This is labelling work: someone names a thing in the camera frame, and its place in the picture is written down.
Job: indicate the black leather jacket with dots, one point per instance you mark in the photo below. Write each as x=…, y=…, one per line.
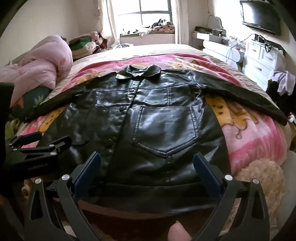
x=161, y=127

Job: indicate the clothes on windowsill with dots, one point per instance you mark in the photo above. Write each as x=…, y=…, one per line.
x=159, y=26

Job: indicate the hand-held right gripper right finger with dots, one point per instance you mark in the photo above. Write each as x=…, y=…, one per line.
x=205, y=172

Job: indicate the dark cloth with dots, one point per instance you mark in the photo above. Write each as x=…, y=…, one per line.
x=272, y=92

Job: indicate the person's right hand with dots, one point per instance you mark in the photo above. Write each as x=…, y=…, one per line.
x=179, y=233

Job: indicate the white curtain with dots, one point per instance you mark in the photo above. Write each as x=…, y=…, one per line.
x=107, y=20
x=182, y=20

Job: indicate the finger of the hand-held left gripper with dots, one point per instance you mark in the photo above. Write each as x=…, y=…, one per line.
x=53, y=148
x=30, y=138

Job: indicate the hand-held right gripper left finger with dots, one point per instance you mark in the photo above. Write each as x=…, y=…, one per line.
x=89, y=171

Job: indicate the beige plush blanket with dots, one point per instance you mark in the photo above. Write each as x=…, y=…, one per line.
x=261, y=183

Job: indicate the pink quilt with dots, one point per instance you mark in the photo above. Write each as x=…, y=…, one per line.
x=41, y=62

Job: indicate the pink printed blanket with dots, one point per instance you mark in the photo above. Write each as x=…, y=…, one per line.
x=249, y=139

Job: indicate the black flat television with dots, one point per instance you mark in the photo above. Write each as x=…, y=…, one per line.
x=260, y=16

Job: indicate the pile of folded clothes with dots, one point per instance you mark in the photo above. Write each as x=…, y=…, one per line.
x=85, y=42

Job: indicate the lime green cloth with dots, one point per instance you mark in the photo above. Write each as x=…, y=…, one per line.
x=11, y=129

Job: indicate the desk clutter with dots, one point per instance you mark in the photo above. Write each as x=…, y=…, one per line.
x=215, y=33

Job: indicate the window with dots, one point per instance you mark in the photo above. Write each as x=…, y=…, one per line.
x=152, y=11

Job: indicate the green floral pillow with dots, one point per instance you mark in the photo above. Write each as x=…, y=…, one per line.
x=34, y=99

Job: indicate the pale lilac cloth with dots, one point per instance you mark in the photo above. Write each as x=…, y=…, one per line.
x=285, y=81

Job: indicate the white dresser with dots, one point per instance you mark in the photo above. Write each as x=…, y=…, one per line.
x=256, y=60

